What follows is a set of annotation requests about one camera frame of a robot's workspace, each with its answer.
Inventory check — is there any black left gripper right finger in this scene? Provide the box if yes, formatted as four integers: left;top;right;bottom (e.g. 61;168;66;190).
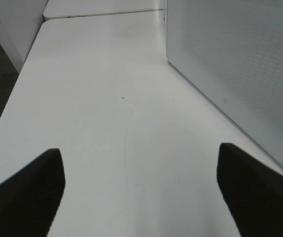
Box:
217;143;283;237

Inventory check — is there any white microwave door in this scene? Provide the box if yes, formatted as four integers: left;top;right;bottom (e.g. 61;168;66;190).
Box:
166;0;283;166

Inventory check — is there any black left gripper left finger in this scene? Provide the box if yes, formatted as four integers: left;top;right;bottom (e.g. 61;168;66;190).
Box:
0;149;66;237

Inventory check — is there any white adjacent table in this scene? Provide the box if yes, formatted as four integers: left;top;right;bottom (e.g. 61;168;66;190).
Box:
43;0;166;20

